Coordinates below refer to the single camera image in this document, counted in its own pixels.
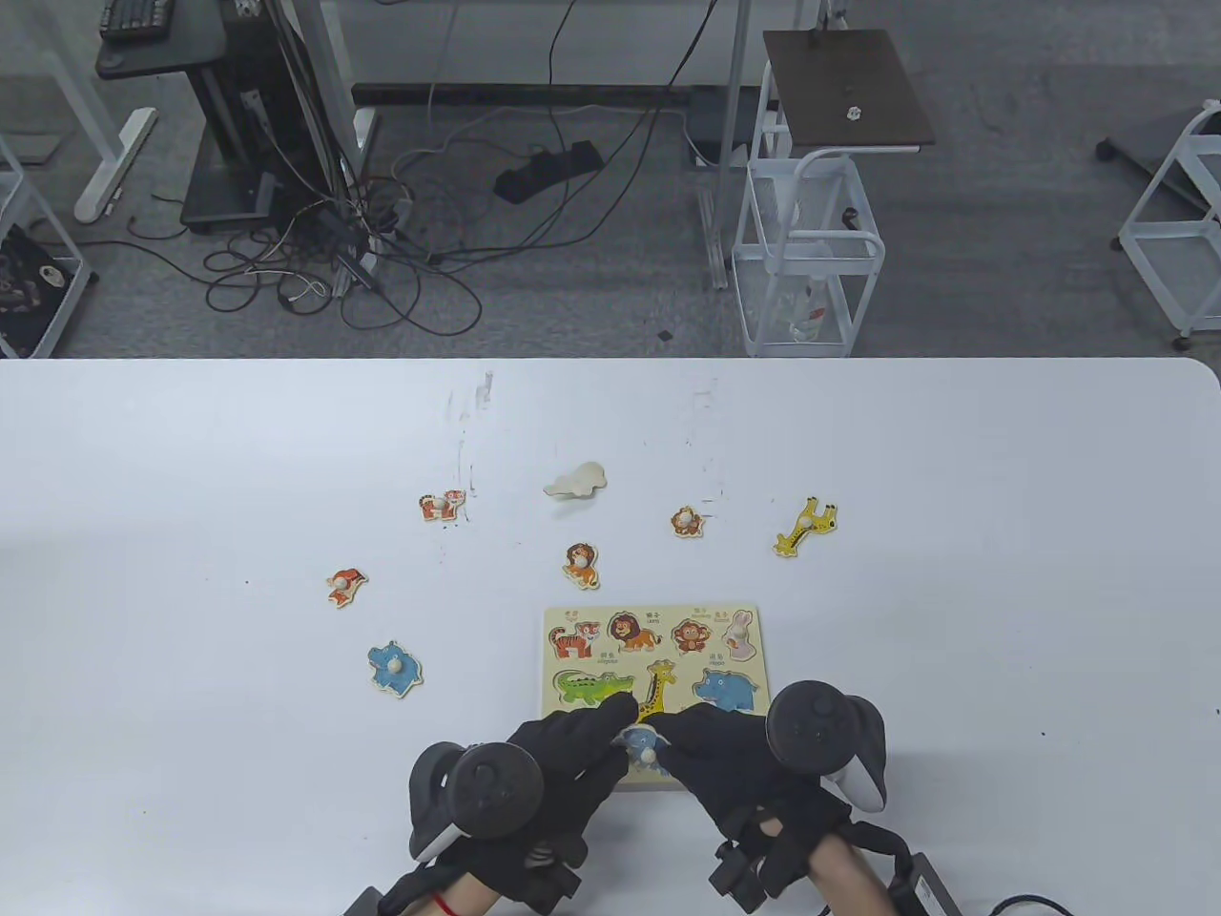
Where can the person's left hand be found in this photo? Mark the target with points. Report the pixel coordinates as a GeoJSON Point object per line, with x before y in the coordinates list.
{"type": "Point", "coordinates": [582, 744]}

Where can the person's right hand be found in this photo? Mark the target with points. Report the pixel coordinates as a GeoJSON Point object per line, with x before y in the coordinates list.
{"type": "Point", "coordinates": [725, 754]}

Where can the wooden animal puzzle frame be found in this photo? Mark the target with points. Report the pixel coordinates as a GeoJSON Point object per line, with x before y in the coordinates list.
{"type": "Point", "coordinates": [582, 660]}

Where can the pink rabbit puzzle piece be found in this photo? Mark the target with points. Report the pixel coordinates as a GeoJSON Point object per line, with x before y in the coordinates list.
{"type": "Point", "coordinates": [739, 637]}

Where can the lion puzzle piece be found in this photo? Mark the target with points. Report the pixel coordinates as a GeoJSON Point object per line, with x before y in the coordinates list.
{"type": "Point", "coordinates": [581, 565]}

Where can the blue hippo puzzle piece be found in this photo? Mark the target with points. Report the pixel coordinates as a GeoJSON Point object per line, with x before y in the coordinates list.
{"type": "Point", "coordinates": [391, 666]}

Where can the monkey puzzle piece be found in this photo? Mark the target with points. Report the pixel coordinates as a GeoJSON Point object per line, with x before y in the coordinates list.
{"type": "Point", "coordinates": [686, 522]}

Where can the yellow giraffe puzzle piece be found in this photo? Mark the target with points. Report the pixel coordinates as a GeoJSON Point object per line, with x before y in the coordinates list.
{"type": "Point", "coordinates": [801, 530]}

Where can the crocodile wooden puzzle piece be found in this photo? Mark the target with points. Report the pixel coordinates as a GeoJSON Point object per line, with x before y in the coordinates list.
{"type": "Point", "coordinates": [575, 480]}

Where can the tiger puzzle piece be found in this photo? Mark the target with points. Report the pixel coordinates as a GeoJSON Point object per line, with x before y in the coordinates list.
{"type": "Point", "coordinates": [444, 508]}

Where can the orange fox puzzle piece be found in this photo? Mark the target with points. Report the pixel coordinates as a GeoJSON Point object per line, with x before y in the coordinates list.
{"type": "Point", "coordinates": [345, 587]}

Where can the person's left forearm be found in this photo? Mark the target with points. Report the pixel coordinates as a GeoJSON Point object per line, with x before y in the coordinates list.
{"type": "Point", "coordinates": [467, 902]}

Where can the person's right forearm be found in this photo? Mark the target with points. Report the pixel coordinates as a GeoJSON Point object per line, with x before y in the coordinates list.
{"type": "Point", "coordinates": [844, 883]}

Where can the black labelled wrist box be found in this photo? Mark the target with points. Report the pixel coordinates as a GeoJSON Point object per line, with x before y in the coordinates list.
{"type": "Point", "coordinates": [362, 902]}
{"type": "Point", "coordinates": [920, 892]}

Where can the clear plastic bottle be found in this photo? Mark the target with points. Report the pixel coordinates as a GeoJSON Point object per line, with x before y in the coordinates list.
{"type": "Point", "coordinates": [811, 310]}

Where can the black power strip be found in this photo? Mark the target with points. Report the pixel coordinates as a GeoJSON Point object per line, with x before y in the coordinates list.
{"type": "Point", "coordinates": [544, 172]}

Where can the black desk crossbar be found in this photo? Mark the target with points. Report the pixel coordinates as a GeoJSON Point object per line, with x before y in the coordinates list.
{"type": "Point", "coordinates": [515, 93]}

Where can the white metal pole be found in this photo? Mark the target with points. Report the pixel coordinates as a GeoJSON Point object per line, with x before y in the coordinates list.
{"type": "Point", "coordinates": [734, 95]}

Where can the brown board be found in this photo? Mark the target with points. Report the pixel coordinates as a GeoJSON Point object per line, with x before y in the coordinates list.
{"type": "Point", "coordinates": [839, 76]}

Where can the black computer tower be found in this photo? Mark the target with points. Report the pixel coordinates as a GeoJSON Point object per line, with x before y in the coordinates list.
{"type": "Point", "coordinates": [229, 143]}

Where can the black bag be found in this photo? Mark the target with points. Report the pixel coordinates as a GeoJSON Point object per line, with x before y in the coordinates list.
{"type": "Point", "coordinates": [29, 305]}

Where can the white metal cart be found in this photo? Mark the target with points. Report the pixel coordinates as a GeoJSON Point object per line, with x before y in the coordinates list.
{"type": "Point", "coordinates": [1160, 176]}

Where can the white desk leg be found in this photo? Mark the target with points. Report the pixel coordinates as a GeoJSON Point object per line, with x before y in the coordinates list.
{"type": "Point", "coordinates": [324, 57]}

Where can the white desk foot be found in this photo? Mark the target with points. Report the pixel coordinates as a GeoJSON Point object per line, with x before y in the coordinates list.
{"type": "Point", "coordinates": [114, 167]}

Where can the white metal rack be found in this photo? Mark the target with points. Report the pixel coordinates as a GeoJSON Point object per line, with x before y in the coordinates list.
{"type": "Point", "coordinates": [43, 210]}

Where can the black desk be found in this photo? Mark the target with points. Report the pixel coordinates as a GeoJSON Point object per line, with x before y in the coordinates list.
{"type": "Point", "coordinates": [162, 52]}

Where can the black keyboard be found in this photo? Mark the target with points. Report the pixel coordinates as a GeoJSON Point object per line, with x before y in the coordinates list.
{"type": "Point", "coordinates": [134, 17]}

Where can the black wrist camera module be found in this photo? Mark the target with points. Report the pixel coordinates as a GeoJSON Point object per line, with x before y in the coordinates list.
{"type": "Point", "coordinates": [553, 883]}
{"type": "Point", "coordinates": [739, 873]}

